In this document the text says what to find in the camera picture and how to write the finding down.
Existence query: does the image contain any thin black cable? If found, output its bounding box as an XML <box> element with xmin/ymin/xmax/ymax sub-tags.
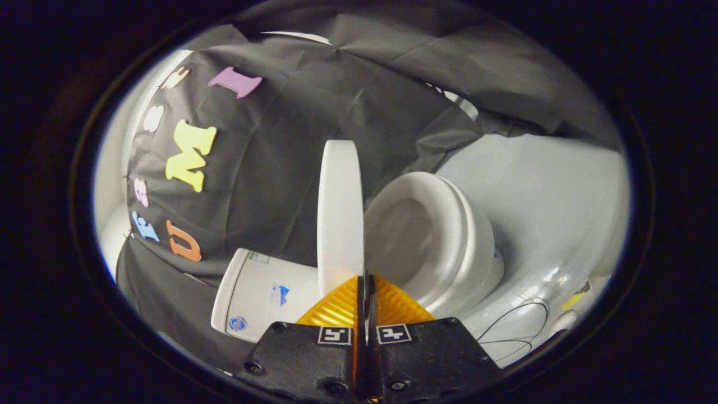
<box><xmin>477</xmin><ymin>299</ymin><xmax>550</xmax><ymax>363</ymax></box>

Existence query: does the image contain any white toilet lid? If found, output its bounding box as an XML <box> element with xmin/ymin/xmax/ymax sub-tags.
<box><xmin>317</xmin><ymin>140</ymin><xmax>365</xmax><ymax>298</ymax></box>

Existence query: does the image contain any black backdrop cloth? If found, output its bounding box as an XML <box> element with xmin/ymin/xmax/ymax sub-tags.
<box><xmin>115</xmin><ymin>0</ymin><xmax>623</xmax><ymax>371</ymax></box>

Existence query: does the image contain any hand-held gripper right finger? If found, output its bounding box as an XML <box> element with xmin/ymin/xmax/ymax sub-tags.
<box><xmin>367</xmin><ymin>274</ymin><xmax>503</xmax><ymax>404</ymax></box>

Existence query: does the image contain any white round object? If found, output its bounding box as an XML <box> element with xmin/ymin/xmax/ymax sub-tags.
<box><xmin>550</xmin><ymin>311</ymin><xmax>578</xmax><ymax>337</ymax></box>

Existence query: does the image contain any white toilet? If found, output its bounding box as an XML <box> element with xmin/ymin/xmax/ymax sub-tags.
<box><xmin>211</xmin><ymin>171</ymin><xmax>504</xmax><ymax>343</ymax></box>

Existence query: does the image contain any small yellow object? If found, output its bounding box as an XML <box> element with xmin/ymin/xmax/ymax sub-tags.
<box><xmin>561</xmin><ymin>281</ymin><xmax>591</xmax><ymax>311</ymax></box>

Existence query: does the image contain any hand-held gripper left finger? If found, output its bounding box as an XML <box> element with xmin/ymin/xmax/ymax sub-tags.
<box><xmin>233</xmin><ymin>275</ymin><xmax>369</xmax><ymax>404</ymax></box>

